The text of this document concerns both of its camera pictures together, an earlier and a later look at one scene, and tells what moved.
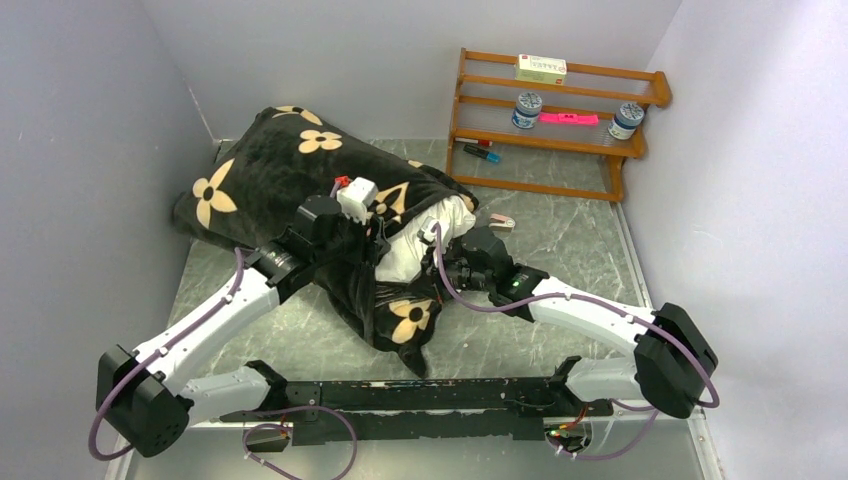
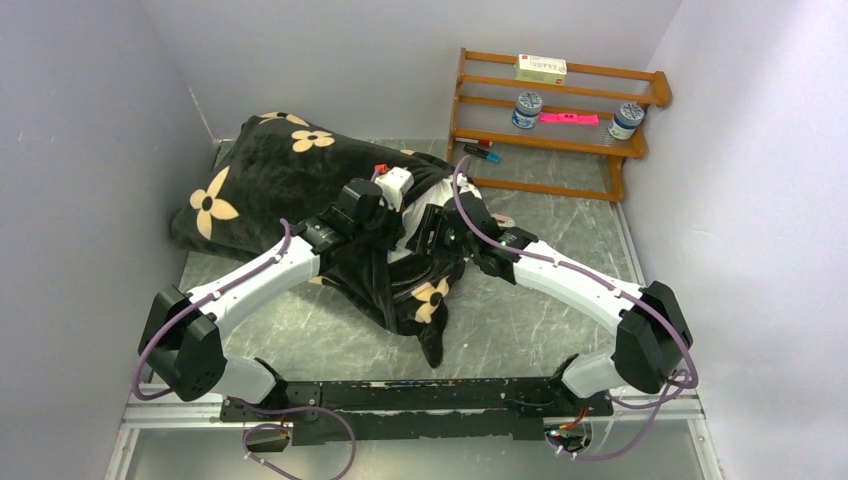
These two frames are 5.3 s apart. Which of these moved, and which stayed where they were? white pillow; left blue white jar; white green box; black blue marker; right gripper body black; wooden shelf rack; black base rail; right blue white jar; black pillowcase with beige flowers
Moved: white pillow; right gripper body black; black pillowcase with beige flowers
Stayed: right blue white jar; black blue marker; white green box; left blue white jar; black base rail; wooden shelf rack
